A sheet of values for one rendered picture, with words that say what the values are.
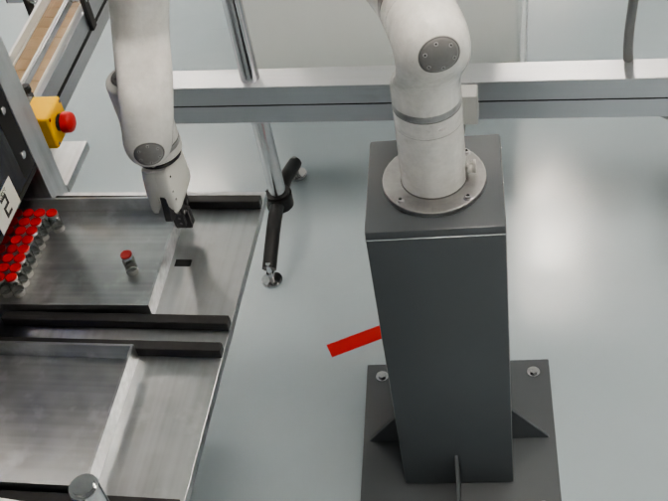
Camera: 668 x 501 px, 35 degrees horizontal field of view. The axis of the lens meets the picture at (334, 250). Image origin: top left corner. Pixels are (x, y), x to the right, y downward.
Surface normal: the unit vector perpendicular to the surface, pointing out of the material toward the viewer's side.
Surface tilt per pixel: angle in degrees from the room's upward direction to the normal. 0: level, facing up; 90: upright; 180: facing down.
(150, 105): 66
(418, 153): 90
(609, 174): 0
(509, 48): 90
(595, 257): 0
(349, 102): 90
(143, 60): 44
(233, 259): 0
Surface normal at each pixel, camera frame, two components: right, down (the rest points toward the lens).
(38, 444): -0.14, -0.68
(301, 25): -0.14, 0.73
